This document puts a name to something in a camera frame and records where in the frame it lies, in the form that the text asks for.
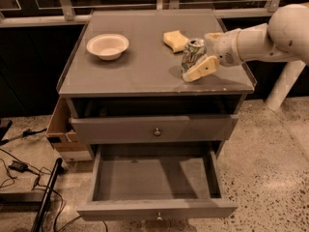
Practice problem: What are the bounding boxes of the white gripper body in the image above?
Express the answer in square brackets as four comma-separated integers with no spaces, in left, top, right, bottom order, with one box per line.
[213,29,242,67]

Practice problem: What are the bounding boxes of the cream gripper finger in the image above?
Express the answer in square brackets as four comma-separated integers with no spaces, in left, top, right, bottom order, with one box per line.
[205,33,222,45]
[183,56,220,82]

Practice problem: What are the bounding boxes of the green white 7up can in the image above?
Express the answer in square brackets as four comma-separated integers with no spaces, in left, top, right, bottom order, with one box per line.
[182,38,207,82]

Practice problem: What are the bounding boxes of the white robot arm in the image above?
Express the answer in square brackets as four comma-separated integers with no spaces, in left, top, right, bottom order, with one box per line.
[183,4,309,82]

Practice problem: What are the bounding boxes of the grey drawer cabinet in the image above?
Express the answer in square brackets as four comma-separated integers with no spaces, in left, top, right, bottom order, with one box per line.
[56,9,258,222]

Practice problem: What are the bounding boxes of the grey top drawer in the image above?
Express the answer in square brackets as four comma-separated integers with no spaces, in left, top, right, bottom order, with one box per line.
[71,115,239,144]

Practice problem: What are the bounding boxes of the grey open middle drawer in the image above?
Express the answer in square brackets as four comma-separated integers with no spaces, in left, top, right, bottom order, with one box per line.
[77,142,238,221]

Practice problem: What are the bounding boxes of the yellow sponge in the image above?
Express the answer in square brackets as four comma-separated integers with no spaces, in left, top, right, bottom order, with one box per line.
[163,30,188,53]

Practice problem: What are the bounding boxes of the white paper bowl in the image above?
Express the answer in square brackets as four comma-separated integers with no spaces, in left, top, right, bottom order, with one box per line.
[86,34,129,61]

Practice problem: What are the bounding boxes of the cardboard box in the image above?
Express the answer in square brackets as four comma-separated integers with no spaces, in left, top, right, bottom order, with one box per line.
[46,98,92,162]

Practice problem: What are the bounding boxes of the metal window railing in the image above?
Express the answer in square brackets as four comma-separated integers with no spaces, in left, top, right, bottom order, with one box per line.
[0,0,309,29]

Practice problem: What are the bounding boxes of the black power adapter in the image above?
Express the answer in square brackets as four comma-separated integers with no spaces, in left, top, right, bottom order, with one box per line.
[9,160,28,173]

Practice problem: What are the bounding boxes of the black pole on floor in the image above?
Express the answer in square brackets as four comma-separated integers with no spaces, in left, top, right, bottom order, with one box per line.
[31,158,63,232]

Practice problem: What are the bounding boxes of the white support post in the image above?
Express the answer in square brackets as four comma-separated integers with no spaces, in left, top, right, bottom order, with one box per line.
[266,61,306,110]

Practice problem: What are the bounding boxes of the black cables on floor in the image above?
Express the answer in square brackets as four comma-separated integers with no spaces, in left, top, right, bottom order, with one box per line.
[0,127,109,232]

